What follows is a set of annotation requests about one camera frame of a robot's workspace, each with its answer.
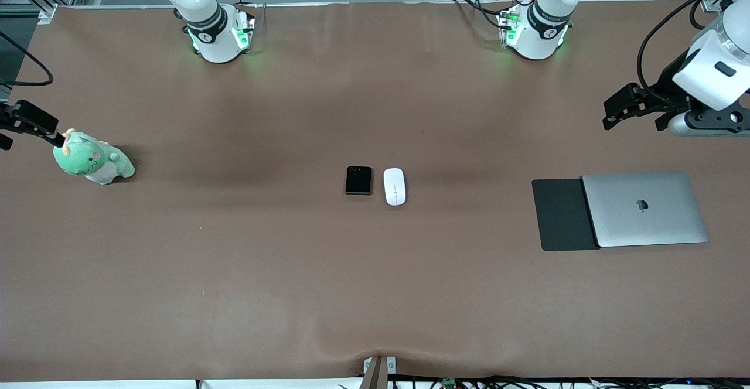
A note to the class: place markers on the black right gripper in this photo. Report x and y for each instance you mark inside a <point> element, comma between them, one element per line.
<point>32,119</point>

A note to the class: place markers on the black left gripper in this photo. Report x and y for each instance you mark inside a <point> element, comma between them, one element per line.
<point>668,86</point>

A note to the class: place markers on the silver laptop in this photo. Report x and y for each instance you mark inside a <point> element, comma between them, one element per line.
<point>644,210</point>

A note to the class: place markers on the green plush toy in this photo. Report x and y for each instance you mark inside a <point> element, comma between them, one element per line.
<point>94,160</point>

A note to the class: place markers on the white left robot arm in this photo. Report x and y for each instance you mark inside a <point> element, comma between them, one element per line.
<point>542,31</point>

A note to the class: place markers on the black mouse pad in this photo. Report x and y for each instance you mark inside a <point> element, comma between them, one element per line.
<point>559,216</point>

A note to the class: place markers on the black phone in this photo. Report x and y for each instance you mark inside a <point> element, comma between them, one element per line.
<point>358,180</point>

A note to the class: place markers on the white computer mouse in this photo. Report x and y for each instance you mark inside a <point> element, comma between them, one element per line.
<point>394,187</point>

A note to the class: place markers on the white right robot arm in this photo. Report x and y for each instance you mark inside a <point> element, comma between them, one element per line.
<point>217,43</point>

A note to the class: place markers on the brown table mat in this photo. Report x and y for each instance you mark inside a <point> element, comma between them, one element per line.
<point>293,272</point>

